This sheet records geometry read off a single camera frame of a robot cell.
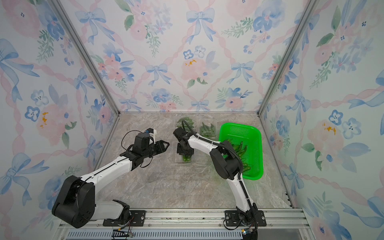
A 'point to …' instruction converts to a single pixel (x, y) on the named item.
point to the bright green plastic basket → (247, 141)
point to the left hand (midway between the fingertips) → (168, 143)
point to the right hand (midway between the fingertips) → (182, 152)
